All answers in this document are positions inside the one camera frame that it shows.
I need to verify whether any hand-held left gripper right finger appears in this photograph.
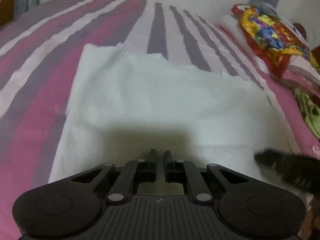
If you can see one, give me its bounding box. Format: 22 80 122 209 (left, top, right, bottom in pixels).
164 151 250 205

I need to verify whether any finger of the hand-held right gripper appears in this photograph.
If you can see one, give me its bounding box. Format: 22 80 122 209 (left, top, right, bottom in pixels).
254 149 320 193

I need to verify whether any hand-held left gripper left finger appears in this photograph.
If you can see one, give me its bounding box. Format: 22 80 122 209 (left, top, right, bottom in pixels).
71 149 158 205

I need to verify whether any white knit sweater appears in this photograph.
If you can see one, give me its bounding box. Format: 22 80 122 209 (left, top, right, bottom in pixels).
49 43 314 210

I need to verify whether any green garment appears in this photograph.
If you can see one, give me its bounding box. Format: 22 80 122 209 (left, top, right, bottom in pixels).
294 87 320 139

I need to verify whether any striped pink pillow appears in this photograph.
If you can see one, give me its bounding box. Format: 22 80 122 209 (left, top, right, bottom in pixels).
281 55 320 90

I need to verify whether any colourful patterned cloth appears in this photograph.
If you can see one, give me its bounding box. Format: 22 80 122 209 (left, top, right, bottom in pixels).
230 3 320 79

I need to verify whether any wooden headboard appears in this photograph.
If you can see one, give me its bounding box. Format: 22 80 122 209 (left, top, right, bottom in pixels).
292 22 309 44

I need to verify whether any pink grey striped bed sheet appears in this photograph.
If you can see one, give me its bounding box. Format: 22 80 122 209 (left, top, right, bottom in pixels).
0 0 320 240

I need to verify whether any wooden door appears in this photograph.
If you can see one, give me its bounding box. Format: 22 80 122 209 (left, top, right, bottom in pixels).
0 0 18 28

